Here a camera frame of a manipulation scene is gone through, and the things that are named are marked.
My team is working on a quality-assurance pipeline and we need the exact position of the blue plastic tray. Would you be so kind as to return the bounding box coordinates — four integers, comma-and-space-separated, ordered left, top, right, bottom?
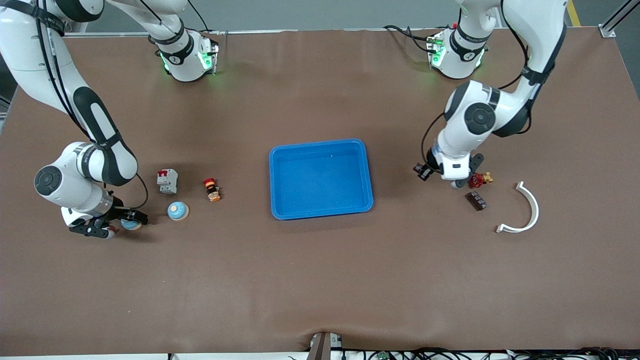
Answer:
269, 138, 375, 221

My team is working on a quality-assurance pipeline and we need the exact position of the white red circuit breaker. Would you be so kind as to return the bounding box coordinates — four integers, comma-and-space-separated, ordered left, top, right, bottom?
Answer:
156, 169, 179, 194

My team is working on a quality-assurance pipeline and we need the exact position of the brown table mat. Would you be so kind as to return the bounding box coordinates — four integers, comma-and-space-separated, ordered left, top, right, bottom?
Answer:
0, 27, 640, 357

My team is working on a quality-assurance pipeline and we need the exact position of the metal table clamp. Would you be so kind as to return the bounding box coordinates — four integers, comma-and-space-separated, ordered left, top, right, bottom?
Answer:
309, 331, 344, 360

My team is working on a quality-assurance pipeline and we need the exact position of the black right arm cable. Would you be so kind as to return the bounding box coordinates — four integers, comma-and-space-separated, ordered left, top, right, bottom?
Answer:
0, 0, 150, 211

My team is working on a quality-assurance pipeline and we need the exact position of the white curved plastic bracket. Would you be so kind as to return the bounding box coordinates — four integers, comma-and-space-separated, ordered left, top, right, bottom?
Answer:
495, 181, 540, 234

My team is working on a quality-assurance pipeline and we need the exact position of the black left base cable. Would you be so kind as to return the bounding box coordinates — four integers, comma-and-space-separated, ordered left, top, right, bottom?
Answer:
384, 24, 436, 53

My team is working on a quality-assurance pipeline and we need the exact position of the black base cable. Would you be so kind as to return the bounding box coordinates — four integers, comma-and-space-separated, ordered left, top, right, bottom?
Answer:
187, 0, 221, 36
384, 24, 436, 53

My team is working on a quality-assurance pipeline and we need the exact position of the black right base cable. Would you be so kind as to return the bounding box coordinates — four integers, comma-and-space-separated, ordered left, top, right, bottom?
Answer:
187, 0, 221, 36

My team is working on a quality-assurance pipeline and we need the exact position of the aluminium frame profile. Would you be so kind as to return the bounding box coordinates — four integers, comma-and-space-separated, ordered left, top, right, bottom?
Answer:
599, 0, 640, 39

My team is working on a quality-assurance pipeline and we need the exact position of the black cable bundle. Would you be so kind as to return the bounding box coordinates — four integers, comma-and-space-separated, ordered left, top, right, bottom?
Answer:
343, 347, 640, 360

